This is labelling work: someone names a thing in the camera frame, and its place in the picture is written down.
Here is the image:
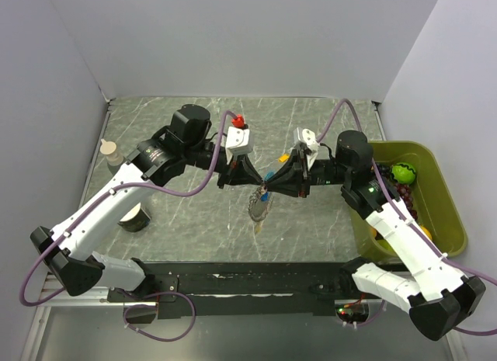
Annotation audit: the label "grey bottle beige cap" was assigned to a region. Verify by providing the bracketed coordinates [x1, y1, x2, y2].
[99, 138, 126, 176]

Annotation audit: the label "yellow-green toy fruit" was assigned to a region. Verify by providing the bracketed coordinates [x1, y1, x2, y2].
[370, 228, 394, 252]

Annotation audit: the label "olive green plastic bin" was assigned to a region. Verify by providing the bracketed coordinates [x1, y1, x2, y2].
[349, 141, 467, 264]

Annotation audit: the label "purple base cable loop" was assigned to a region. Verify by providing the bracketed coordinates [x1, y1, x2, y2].
[123, 290, 196, 342]

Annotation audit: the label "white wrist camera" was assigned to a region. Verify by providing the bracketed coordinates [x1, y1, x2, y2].
[224, 114, 254, 161]
[294, 127, 320, 169]

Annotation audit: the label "black paper cup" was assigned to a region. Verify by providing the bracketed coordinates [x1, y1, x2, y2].
[118, 203, 151, 233]

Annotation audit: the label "metal keyring with small rings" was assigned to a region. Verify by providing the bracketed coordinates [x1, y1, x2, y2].
[248, 186, 273, 234]

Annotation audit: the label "orange toy fruit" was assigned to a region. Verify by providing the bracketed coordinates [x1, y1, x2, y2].
[419, 225, 433, 241]

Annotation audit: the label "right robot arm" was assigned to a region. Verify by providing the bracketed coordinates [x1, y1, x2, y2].
[265, 128, 486, 341]

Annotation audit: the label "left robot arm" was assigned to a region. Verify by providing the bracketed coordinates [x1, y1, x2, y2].
[30, 104, 262, 300]

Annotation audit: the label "green toy watermelon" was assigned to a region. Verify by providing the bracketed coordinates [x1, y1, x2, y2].
[391, 162, 417, 185]

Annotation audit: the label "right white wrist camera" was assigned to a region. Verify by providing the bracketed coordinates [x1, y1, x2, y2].
[294, 127, 320, 169]

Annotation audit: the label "purple toy grapes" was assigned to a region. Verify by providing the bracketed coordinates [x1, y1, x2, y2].
[377, 164, 418, 220]

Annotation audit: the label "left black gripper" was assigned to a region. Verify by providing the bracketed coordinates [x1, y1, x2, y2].
[184, 141, 262, 189]

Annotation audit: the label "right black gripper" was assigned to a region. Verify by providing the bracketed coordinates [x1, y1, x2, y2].
[263, 148, 351, 198]

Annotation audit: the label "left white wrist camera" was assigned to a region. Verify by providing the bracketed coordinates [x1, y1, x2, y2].
[224, 114, 254, 161]

